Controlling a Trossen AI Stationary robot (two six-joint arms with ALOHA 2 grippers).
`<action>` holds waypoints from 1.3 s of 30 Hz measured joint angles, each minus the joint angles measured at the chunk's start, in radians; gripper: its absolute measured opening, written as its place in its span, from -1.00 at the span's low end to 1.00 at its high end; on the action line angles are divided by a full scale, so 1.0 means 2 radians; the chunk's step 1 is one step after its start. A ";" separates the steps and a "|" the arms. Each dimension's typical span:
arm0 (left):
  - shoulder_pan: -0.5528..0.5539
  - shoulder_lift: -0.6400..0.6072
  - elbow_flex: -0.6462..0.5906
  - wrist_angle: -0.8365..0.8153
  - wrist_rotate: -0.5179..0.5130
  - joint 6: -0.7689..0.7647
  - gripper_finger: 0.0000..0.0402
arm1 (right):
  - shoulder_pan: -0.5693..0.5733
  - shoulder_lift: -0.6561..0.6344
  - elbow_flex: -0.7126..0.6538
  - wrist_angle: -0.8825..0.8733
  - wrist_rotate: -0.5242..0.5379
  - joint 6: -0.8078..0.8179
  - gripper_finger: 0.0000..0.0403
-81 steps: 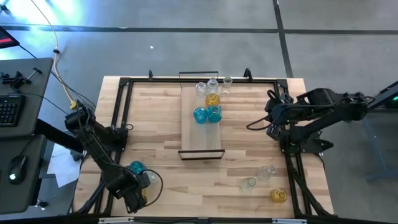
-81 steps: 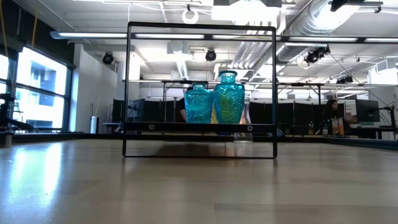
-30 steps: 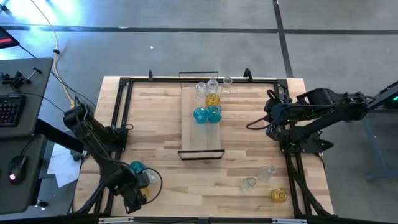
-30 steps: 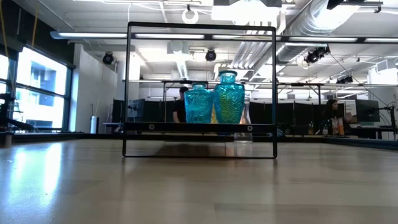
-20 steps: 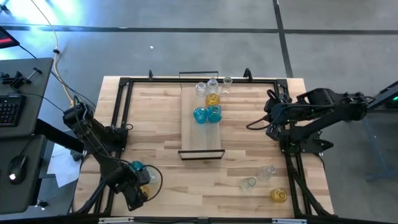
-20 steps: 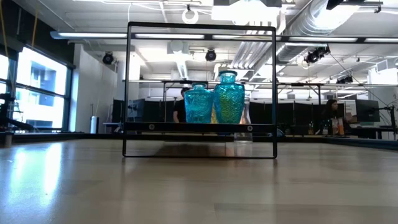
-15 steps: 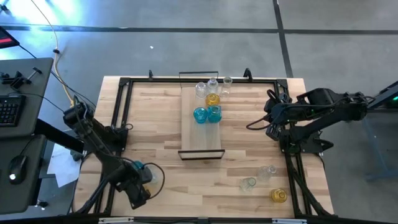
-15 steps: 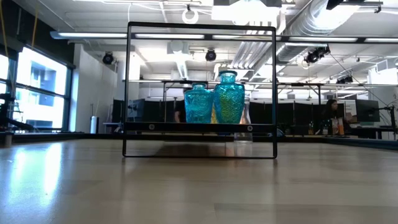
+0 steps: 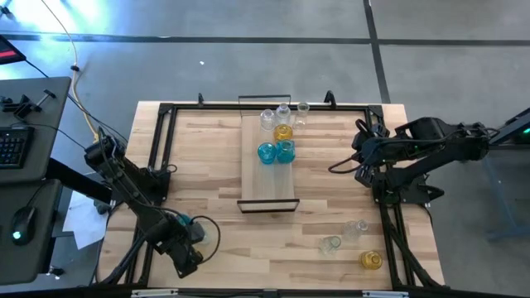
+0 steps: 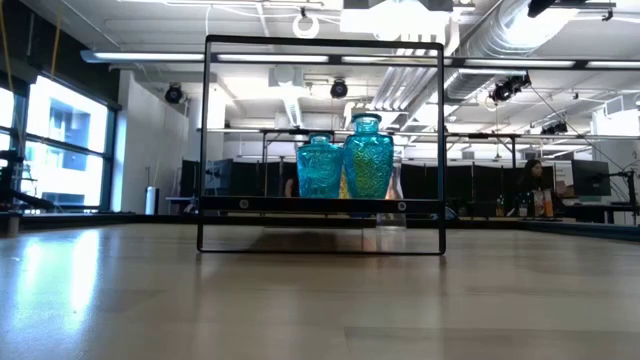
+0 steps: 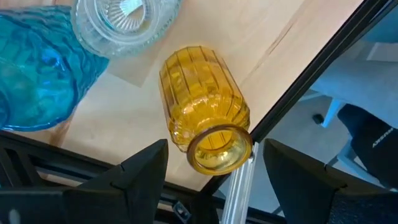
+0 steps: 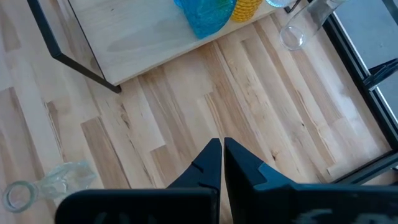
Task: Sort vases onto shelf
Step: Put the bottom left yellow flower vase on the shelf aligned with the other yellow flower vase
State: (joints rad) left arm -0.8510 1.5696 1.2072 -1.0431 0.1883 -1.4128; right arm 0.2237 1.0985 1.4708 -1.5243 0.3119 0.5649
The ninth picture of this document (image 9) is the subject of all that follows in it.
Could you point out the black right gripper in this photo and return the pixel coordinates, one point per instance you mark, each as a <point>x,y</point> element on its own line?
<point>368,134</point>

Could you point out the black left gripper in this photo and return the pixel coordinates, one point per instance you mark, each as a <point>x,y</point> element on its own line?
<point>178,252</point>

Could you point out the tall blue embossed glass vase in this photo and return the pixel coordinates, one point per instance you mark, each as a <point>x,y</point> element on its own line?
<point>285,151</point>

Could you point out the yellow hobnail glass vase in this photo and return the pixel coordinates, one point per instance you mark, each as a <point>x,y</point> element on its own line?
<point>283,132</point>

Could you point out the clear ribbed glass bottle vase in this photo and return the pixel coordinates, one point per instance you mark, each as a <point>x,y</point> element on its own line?
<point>282,112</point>

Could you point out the clear ribbed glass jar vase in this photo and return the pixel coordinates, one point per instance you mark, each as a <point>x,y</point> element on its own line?
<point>267,120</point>

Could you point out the short blue embossed glass vase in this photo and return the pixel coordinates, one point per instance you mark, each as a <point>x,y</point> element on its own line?
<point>266,153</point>

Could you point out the yellow ribbed glass vase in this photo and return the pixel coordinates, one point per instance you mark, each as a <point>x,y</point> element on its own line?
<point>371,260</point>

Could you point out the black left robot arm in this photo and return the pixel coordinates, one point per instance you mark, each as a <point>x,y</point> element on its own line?
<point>132,194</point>

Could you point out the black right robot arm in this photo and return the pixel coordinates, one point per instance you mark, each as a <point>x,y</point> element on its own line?
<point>430,145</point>

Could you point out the clear flared glass vase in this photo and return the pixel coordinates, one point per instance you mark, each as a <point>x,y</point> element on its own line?
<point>302,116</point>

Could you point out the white paper sheets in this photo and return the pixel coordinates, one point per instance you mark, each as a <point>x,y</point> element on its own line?
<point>83,215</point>

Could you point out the black computer mouse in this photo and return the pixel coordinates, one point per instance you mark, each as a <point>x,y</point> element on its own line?
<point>23,225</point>

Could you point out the grey desk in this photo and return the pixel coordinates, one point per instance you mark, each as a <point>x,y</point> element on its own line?
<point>45,124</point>

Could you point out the black keyboard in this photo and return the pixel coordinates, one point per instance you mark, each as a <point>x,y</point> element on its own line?
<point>14,147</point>

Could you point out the black laptop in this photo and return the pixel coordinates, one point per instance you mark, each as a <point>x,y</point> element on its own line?
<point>8,51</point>

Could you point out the silver metal bracket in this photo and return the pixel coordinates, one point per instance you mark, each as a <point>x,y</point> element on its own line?
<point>155,293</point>
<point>385,294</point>

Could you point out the wooden shelf black metal frame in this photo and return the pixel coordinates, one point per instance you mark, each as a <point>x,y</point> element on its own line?
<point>267,182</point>

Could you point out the black aluminium table frame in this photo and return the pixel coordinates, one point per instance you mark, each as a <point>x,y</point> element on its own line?
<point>190,107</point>

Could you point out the black desk mount clamp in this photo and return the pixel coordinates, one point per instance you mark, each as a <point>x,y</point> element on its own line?
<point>20,107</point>

